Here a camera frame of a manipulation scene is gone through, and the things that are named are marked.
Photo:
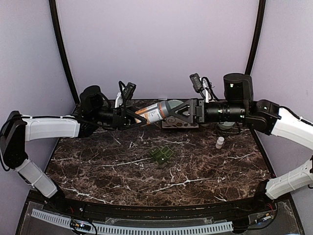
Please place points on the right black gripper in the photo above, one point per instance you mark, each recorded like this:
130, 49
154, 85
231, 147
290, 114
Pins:
197, 107

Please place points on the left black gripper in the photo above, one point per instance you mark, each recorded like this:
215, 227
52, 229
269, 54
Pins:
121, 119

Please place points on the large grey-capped pill bottle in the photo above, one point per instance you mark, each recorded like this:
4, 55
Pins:
156, 112

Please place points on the green weekly pill organizer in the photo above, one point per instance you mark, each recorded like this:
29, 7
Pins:
161, 155

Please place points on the small white pill bottle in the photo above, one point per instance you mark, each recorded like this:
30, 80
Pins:
220, 142

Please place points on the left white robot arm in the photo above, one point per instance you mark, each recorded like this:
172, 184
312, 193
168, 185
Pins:
96, 111

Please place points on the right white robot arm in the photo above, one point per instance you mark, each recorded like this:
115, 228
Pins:
264, 116

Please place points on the celadon bowl on plate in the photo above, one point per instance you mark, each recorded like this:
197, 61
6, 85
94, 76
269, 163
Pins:
174, 104

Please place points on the floral square ceramic plate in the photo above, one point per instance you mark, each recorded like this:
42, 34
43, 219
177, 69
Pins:
173, 122

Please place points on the celadon bowl on table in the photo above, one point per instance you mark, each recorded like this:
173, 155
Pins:
226, 125

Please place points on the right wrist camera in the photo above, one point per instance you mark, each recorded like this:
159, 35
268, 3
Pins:
203, 86

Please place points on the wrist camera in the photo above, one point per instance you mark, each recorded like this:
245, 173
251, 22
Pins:
125, 93
203, 86

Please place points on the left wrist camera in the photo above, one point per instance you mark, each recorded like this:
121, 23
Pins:
125, 93

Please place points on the white slotted cable duct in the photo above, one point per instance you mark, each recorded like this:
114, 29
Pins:
133, 227

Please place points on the black front rail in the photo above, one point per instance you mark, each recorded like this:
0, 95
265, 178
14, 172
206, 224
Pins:
234, 210

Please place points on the right black frame post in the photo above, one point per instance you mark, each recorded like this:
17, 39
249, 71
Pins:
256, 36

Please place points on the black frame post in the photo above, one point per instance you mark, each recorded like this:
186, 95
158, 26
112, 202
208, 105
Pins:
256, 36
62, 50

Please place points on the left black frame post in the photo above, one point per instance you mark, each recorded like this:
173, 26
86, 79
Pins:
62, 50

